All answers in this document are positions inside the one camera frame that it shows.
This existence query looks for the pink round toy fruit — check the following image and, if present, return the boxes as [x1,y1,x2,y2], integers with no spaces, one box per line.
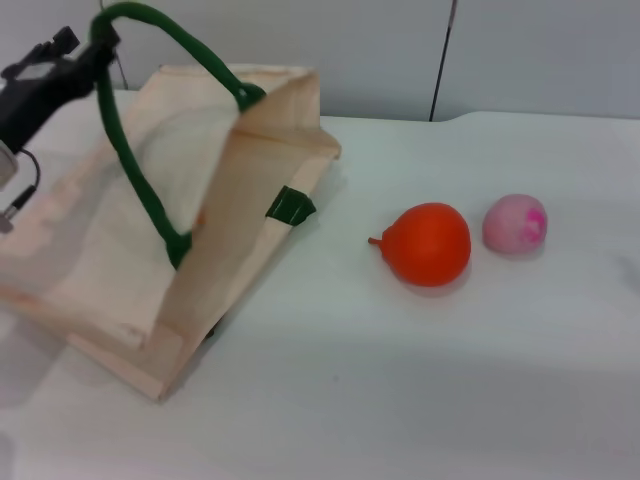
[481,193,549,255]

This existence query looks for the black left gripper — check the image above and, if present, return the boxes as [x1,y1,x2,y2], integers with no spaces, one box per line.
[0,27,121,151]

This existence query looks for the beige tote bag green handles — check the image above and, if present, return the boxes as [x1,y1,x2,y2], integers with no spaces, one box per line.
[0,1,344,404]

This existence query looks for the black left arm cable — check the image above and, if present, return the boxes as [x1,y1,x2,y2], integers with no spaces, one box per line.
[0,149,41,234]

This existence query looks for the orange persimmon shaped toy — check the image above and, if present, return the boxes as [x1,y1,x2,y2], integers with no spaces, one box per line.
[368,201,473,288]

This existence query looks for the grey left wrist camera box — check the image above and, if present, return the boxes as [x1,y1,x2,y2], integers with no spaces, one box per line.
[0,144,21,191]

